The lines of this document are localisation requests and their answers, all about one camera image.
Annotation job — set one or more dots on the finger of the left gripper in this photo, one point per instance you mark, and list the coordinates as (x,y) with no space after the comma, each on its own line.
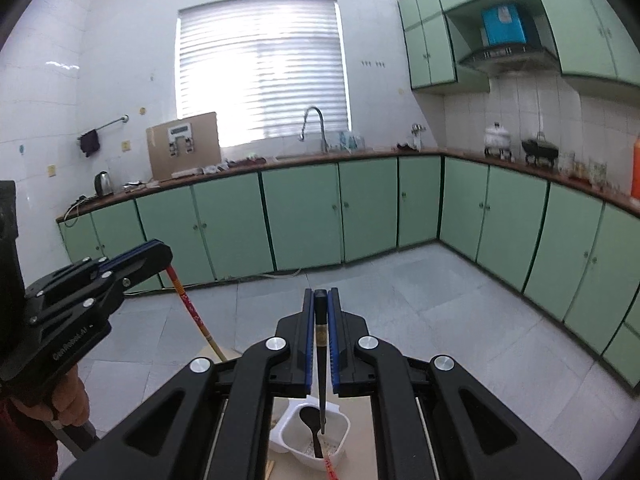
(149,256)
(129,269)

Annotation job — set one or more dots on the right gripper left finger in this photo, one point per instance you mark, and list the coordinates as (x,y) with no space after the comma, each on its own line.
(211,420)

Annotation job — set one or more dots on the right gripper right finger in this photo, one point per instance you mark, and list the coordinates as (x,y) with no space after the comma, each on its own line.
(433,419)

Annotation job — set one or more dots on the bamboo chopstick red tip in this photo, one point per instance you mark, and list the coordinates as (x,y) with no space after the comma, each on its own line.
(269,469)

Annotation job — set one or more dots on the bamboo chopstick red end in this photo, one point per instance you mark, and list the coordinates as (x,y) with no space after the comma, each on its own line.
(186,301)

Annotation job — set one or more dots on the black plastic spoon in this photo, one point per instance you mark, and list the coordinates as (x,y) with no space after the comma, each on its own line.
(310,416)

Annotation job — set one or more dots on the bamboo chopstick red orange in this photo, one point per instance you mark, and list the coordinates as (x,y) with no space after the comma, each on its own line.
(330,470)

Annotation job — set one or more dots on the person left hand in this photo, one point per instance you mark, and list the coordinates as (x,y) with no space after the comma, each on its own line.
(69,403)

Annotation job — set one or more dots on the white two-compartment utensil holder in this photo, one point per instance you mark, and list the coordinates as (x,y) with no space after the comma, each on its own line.
(290,435)

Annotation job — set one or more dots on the electric kettle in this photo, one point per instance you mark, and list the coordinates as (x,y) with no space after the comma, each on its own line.
(103,184)

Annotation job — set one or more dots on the cardboard box with scale picture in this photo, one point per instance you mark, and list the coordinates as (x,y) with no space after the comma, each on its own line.
(180,146)

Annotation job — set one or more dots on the dark towel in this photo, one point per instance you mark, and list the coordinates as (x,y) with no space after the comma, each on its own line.
(89,143)

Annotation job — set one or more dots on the green lower cabinets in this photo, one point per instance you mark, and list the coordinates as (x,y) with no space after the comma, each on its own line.
(574,254)

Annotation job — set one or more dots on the green cabinets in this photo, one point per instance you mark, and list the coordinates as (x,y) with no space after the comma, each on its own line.
(574,254)
(597,53)

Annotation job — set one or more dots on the window blinds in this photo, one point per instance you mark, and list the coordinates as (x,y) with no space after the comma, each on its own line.
(267,68)

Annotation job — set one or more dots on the white cooking pot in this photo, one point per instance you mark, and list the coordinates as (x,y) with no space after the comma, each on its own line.
(497,142)

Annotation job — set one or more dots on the black wok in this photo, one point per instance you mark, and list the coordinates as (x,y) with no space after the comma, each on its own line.
(539,152)

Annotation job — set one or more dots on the patterned mug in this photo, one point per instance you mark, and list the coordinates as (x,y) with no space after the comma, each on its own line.
(597,173)

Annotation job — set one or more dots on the orange thermos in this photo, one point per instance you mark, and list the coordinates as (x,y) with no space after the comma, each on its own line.
(635,173)

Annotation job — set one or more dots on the range hood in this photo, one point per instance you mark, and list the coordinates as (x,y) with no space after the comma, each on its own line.
(505,59)

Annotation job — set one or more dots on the blue box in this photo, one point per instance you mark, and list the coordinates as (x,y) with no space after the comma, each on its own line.
(503,25)

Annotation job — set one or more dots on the green upper cabinets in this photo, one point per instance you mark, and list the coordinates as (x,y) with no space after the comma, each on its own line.
(597,53)

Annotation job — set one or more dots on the towel rail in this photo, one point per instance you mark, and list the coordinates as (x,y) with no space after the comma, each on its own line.
(123,119)

